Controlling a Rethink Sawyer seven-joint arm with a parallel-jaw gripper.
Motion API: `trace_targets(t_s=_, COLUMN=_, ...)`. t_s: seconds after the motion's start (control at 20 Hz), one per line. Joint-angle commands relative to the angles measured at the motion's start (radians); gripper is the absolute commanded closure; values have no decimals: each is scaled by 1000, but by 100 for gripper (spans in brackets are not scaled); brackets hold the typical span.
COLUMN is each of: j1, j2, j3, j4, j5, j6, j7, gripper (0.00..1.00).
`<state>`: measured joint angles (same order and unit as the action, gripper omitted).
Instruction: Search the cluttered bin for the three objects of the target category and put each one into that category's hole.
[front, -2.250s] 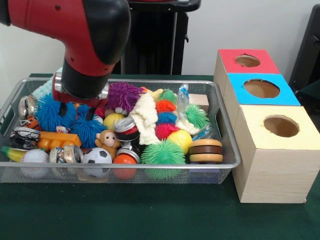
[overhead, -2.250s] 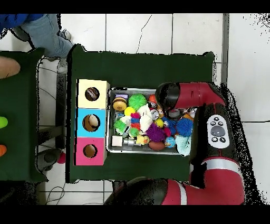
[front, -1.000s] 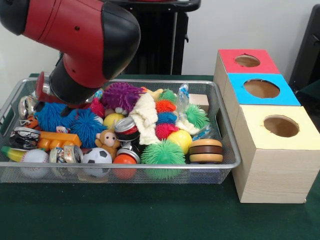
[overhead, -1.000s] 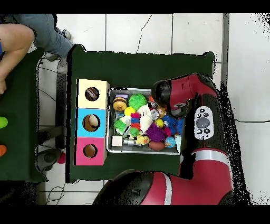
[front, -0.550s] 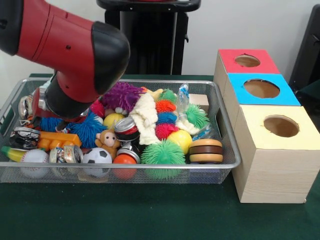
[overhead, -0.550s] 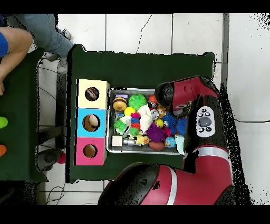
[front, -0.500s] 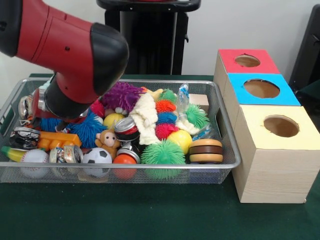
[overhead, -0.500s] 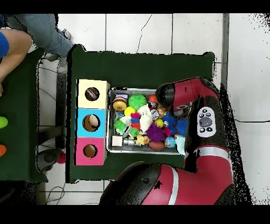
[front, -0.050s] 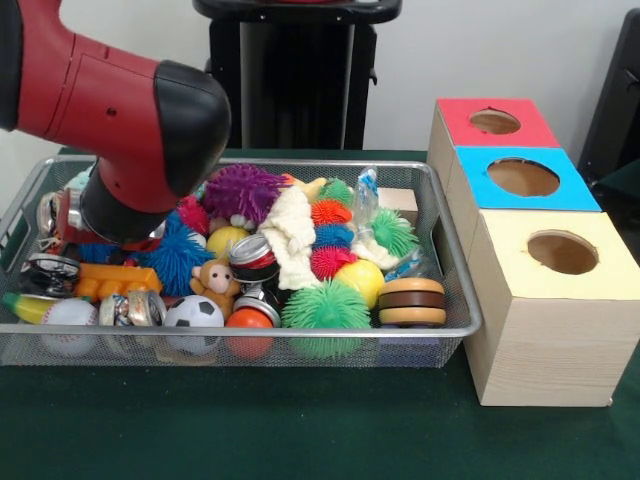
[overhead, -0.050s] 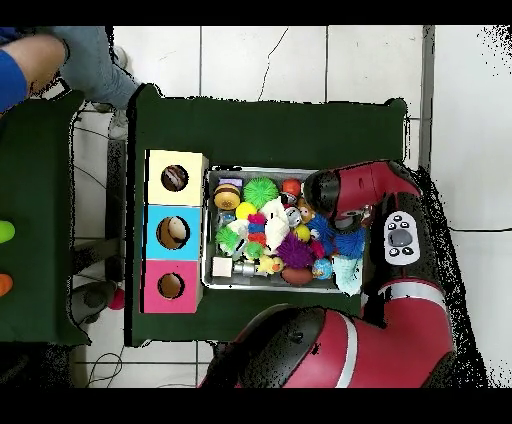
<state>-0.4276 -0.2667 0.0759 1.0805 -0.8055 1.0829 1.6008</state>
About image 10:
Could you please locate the silver mesh bin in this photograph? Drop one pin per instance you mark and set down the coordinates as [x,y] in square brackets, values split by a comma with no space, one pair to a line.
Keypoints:
[260,286]

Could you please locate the person's forearm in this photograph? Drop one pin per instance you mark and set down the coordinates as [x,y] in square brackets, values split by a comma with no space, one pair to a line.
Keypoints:
[32,56]

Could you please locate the wooden burger toy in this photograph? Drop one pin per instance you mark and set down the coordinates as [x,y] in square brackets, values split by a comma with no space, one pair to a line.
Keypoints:
[226,196]

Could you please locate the multicoloured patterned cloth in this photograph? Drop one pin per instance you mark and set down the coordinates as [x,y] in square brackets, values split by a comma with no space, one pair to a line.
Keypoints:
[174,174]

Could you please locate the person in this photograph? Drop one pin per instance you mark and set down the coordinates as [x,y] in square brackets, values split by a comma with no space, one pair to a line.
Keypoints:
[92,60]

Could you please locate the large green spiky ball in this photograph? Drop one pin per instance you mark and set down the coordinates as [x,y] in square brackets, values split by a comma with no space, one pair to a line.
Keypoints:
[260,192]

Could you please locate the mint green knitted cloth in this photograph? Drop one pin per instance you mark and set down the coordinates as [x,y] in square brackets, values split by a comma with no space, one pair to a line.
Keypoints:
[347,276]

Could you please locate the cream knitted cloth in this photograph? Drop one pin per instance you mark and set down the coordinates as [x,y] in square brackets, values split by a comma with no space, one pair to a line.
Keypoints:
[276,228]

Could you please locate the orange plastic toy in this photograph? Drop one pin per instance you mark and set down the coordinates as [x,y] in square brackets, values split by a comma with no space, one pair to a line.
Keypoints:
[4,284]

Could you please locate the multicoloured spiky caterpillar toy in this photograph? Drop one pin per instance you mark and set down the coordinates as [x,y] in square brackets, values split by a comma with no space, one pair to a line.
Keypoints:
[256,232]

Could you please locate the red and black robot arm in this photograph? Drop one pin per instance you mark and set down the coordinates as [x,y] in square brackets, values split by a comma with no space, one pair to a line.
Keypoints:
[360,184]

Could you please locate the green plastic toy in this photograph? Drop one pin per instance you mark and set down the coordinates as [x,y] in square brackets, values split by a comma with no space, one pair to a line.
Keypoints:
[6,232]

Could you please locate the purple spiky ball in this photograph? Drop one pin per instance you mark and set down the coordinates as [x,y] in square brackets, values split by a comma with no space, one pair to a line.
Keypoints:
[294,252]

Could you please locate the wooden box with three holes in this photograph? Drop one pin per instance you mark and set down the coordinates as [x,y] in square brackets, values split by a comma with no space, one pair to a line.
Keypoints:
[192,192]

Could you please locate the large blue spiky ball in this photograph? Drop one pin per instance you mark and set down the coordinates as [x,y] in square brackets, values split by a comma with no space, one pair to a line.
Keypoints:
[352,242]

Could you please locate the grey emergency stop red button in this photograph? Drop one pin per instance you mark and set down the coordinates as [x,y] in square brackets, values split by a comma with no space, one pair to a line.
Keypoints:
[94,298]

